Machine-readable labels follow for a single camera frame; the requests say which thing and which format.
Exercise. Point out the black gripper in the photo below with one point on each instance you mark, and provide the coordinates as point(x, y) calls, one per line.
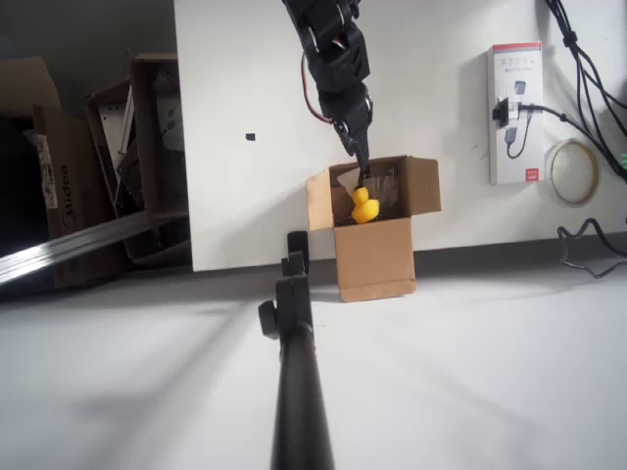
point(352, 116)

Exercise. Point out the yellow rubber duck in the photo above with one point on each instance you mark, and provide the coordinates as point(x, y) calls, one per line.
point(365, 208)

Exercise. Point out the open cardboard box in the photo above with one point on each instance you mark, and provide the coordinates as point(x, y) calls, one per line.
point(374, 254)

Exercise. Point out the white flat product box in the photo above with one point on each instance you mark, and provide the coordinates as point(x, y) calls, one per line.
point(504, 166)

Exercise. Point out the white paper piece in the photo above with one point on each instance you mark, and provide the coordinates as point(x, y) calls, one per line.
point(345, 180)

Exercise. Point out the grey ribbed pad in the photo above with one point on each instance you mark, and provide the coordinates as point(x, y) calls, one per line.
point(388, 193)

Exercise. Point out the small black square piece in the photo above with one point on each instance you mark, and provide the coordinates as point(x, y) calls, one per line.
point(250, 136)

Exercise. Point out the small black webcam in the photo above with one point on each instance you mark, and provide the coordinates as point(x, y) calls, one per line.
point(500, 113)

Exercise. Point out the carton with metal parts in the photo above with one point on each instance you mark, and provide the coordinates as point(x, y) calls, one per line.
point(144, 98)

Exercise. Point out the tape roll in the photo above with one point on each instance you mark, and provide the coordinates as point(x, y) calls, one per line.
point(595, 171)

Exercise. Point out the perforated metal plates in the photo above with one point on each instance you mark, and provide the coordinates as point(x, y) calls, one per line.
point(115, 147)

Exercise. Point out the green connector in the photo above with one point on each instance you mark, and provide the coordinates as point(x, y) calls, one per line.
point(623, 161)

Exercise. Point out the Midea printed carton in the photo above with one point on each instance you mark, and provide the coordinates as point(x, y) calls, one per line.
point(78, 196)

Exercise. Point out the plain brown carton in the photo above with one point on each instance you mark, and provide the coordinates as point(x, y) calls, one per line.
point(24, 83)

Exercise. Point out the black camera stand pole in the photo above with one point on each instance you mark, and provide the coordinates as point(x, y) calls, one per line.
point(299, 391)

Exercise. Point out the aluminium rail bundle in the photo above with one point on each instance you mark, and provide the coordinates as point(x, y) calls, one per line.
point(73, 245)

